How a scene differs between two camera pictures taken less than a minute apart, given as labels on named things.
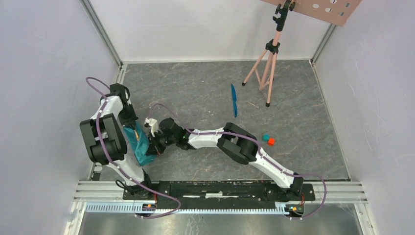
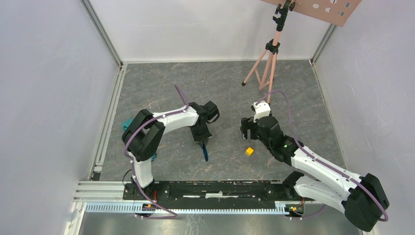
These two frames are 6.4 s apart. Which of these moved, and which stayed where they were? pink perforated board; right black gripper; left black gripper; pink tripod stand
Moved: right black gripper; left black gripper
Stayed: pink tripod stand; pink perforated board
